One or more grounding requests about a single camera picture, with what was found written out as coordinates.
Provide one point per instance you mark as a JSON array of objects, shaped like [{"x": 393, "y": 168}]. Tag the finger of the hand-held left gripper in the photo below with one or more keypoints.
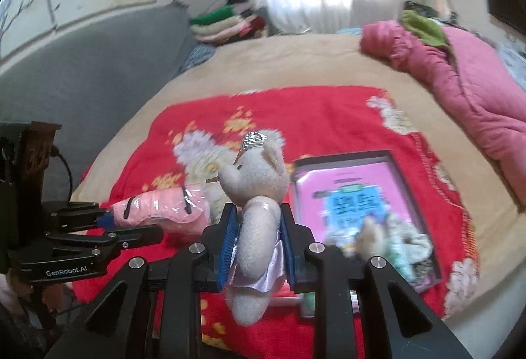
[
  {"x": 74, "y": 215},
  {"x": 135, "y": 236}
]

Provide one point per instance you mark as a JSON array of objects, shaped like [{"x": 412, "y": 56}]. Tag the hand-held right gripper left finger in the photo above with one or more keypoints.
[{"x": 228, "y": 244}]

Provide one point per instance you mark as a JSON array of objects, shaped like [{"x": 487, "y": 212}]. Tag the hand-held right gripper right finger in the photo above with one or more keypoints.
[{"x": 287, "y": 248}]

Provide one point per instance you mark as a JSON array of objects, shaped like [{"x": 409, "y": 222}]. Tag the beige teddy bear purple dress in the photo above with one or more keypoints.
[{"x": 254, "y": 227}]

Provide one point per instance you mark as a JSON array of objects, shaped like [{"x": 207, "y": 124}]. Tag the pink packet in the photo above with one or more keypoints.
[{"x": 164, "y": 209}]

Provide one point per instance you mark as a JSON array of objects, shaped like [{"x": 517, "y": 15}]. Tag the red box with pink inside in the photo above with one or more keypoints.
[{"x": 349, "y": 186}]

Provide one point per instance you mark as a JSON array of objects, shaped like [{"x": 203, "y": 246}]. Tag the green white tissue pack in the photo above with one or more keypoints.
[
  {"x": 396, "y": 258},
  {"x": 308, "y": 303}
]

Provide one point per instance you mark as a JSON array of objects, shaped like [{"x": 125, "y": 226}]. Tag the red floral blanket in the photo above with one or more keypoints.
[{"x": 328, "y": 125}]

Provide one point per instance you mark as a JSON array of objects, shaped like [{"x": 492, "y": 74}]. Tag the leopard print scrunchie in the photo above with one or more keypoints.
[{"x": 421, "y": 272}]

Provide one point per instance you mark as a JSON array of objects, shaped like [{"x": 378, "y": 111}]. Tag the grey quilted headboard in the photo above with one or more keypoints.
[{"x": 102, "y": 67}]

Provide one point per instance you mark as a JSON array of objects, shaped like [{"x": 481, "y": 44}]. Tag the beige bed sheet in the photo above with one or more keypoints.
[{"x": 287, "y": 63}]

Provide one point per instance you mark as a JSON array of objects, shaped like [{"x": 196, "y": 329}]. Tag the blue patterned cloth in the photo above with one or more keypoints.
[{"x": 201, "y": 54}]

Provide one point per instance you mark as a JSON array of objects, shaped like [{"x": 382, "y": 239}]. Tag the pink folded garment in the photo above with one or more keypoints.
[{"x": 222, "y": 36}]

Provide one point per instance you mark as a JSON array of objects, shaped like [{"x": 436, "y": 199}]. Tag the dark red folded garment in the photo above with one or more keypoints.
[{"x": 255, "y": 24}]

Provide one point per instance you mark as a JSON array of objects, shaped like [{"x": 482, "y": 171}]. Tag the green folded garment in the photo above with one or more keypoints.
[{"x": 213, "y": 16}]

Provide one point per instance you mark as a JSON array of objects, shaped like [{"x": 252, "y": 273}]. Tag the pink quilt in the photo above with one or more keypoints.
[{"x": 472, "y": 88}]

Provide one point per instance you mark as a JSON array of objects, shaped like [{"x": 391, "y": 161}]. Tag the green cloth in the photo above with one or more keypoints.
[{"x": 427, "y": 28}]

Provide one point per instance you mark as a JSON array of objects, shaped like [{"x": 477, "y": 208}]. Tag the dark patterned cloth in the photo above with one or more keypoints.
[{"x": 415, "y": 6}]

